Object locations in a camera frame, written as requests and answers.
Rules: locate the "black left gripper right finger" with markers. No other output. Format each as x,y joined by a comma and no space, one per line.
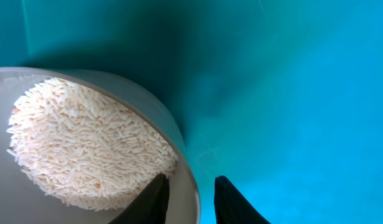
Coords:
231,207

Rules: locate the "teal serving tray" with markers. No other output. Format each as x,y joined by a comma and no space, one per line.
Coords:
283,97

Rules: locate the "grey bowl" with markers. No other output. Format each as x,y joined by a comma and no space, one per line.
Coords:
23,202

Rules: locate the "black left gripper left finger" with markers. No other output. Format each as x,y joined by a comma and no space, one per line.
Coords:
150,206

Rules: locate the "white rice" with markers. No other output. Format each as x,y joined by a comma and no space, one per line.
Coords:
85,148

